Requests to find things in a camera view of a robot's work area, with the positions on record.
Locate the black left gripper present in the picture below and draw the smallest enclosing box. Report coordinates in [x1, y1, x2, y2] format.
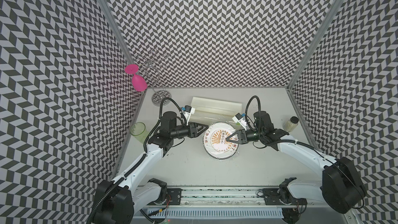
[169, 121, 208, 139]

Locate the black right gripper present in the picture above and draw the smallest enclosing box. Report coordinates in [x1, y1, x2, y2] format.
[225, 127, 264, 145]

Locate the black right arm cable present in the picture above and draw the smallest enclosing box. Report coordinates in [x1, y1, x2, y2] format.
[245, 95, 262, 131]

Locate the aluminium corner post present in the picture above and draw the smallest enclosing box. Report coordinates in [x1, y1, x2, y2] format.
[286, 0, 344, 91]
[97, 0, 135, 64]

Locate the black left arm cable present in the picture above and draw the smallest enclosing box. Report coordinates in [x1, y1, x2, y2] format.
[142, 97, 187, 150]

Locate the aluminium front rail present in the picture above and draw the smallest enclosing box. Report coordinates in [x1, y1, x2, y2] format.
[133, 186, 353, 209]

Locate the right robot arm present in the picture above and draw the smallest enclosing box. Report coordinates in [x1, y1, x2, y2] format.
[226, 111, 366, 214]

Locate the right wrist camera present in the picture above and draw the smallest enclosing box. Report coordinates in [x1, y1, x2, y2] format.
[232, 113, 248, 131]

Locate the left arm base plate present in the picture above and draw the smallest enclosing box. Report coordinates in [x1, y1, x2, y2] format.
[154, 188, 182, 206]

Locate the clear plastic wrap sheet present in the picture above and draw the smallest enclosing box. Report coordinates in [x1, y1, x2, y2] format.
[201, 120, 240, 161]

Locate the glass jar with black lid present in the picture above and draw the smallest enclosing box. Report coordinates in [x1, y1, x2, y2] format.
[283, 116, 299, 133]

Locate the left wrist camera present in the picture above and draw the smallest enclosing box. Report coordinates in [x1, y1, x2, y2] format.
[181, 105, 195, 125]

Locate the green transparent cup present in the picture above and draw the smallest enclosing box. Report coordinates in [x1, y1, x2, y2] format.
[130, 122, 149, 144]

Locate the left aluminium corner post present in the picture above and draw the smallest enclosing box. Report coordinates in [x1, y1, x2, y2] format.
[97, 0, 135, 64]

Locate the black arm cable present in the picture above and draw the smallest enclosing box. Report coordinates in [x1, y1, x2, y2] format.
[142, 97, 187, 150]
[245, 95, 262, 131]

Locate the right aluminium corner post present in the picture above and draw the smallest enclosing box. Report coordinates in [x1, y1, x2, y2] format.
[286, 0, 344, 91]

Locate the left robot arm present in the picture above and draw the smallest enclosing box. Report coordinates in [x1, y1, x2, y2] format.
[86, 112, 209, 224]

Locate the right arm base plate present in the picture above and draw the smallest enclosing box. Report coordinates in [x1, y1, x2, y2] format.
[261, 188, 308, 206]

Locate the pink plastic wine glass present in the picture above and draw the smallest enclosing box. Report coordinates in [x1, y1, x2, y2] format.
[124, 64, 148, 92]

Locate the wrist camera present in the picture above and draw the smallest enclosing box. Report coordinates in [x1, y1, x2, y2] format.
[232, 113, 248, 131]
[181, 105, 195, 125]

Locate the cream plastic wrap dispenser box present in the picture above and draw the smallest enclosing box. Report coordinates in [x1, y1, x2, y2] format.
[190, 97, 243, 125]

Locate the white plate with orange pattern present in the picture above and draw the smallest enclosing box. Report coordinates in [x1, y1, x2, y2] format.
[203, 122, 239, 159]

